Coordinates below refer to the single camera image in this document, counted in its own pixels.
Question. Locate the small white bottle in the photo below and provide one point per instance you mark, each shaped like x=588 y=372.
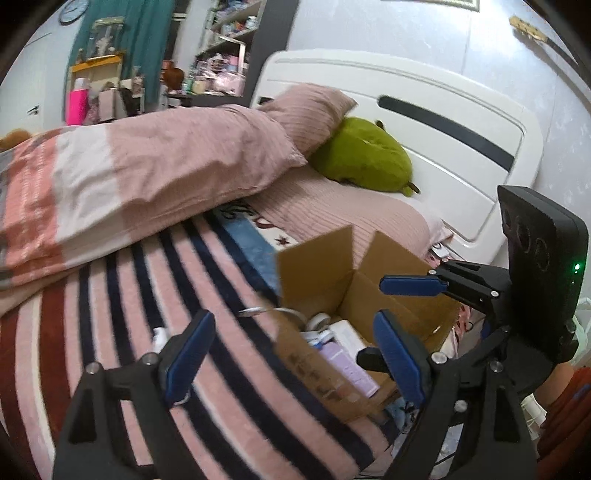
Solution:
x=159 y=339

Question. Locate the striped folded duvet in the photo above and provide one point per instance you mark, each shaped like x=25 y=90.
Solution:
x=152 y=170

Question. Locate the brown cardboard box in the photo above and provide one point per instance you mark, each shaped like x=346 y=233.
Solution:
x=332 y=277

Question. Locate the white bed headboard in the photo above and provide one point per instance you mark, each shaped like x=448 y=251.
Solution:
x=452 y=152

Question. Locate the dark wall shelf unit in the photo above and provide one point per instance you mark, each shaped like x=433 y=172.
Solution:
x=240 y=32

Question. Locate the purple rectangular box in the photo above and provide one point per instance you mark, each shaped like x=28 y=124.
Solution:
x=346 y=369

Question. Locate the green plush toy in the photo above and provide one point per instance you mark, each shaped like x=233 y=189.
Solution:
x=364 y=157

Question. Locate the glass display case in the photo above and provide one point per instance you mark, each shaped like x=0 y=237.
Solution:
x=107 y=39

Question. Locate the pink gift bag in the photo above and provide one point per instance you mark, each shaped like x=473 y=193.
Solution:
x=76 y=107

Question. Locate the framed wall picture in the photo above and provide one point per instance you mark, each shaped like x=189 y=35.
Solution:
x=457 y=3

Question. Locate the guitar headstock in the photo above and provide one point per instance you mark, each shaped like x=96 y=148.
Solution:
x=528 y=28

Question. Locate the white charger adapter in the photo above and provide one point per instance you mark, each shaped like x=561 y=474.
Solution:
x=348 y=334

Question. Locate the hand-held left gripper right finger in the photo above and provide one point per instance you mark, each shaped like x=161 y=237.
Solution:
x=400 y=361

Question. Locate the brown round bag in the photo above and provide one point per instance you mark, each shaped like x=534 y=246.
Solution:
x=174 y=77

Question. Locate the round wall clock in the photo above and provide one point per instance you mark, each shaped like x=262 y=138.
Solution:
x=74 y=10

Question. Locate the person's right forearm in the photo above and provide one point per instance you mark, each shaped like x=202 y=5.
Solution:
x=565 y=406

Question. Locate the yellow shelf cabinet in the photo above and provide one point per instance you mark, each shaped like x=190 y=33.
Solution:
x=97 y=64

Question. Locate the roll of tape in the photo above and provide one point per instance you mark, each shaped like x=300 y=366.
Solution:
x=316 y=322

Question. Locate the pink bed sheet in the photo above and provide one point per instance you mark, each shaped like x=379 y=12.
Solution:
x=351 y=212

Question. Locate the teal curtain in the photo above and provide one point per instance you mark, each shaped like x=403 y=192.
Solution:
x=147 y=46

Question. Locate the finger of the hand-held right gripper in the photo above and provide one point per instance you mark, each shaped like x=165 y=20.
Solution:
x=411 y=285
x=369 y=360

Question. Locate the cluttered dark desk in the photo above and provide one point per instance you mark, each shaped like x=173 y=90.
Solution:
x=207 y=99

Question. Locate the pink striped pillow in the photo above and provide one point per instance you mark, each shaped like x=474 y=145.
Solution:
x=304 y=115

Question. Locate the striped plush blanket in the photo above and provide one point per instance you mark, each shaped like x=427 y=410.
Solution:
x=115 y=332

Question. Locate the brown plush bear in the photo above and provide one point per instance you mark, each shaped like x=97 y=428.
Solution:
x=13 y=139

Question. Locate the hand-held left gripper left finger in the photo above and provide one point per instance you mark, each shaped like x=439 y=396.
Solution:
x=189 y=355

